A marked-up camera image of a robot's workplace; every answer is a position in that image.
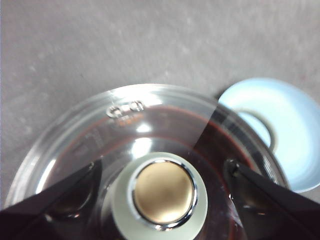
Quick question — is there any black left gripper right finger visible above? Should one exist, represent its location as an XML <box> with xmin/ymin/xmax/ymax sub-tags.
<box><xmin>223</xmin><ymin>159</ymin><xmax>320</xmax><ymax>240</ymax></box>

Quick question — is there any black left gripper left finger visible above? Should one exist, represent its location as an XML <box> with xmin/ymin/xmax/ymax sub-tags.
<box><xmin>0</xmin><ymin>159</ymin><xmax>103</xmax><ymax>240</ymax></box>

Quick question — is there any blue plate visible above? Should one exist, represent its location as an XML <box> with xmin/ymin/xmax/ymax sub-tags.
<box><xmin>217</xmin><ymin>77</ymin><xmax>320</xmax><ymax>194</ymax></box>

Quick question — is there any glass lid with green knob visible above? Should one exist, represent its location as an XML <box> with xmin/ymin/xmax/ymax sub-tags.
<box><xmin>4</xmin><ymin>83</ymin><xmax>291</xmax><ymax>240</ymax></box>

